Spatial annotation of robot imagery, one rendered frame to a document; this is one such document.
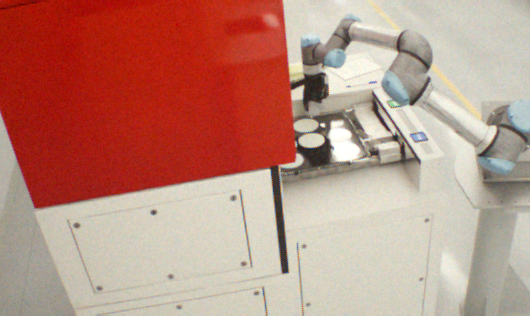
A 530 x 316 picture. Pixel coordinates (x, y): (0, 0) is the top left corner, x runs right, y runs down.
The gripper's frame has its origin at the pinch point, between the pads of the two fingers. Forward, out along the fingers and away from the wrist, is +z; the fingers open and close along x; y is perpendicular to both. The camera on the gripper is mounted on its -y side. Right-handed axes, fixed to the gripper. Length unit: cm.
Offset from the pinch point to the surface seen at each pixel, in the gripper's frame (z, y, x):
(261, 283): 12, 22, -81
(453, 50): 91, -9, 279
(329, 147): 1.3, 16.2, -16.9
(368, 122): 3.3, 21.9, 8.4
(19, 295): 91, -135, -81
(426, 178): 3, 56, -19
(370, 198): 9.3, 38.3, -30.3
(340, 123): 1.4, 12.9, 0.6
